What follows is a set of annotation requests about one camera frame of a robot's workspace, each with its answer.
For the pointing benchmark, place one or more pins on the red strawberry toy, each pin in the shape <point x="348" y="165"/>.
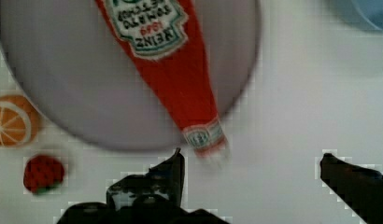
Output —
<point x="42" y="173"/>

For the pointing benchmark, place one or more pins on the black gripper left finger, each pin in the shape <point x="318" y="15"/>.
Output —
<point x="166" y="179"/>

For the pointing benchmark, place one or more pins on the orange slice toy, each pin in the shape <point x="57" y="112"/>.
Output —
<point x="19" y="121"/>

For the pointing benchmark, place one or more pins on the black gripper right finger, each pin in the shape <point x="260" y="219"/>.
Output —
<point x="360" y="188"/>

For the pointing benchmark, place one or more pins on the grey round plate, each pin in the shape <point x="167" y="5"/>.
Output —
<point x="62" y="55"/>

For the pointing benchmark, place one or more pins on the blue bowl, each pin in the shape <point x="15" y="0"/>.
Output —
<point x="365" y="15"/>

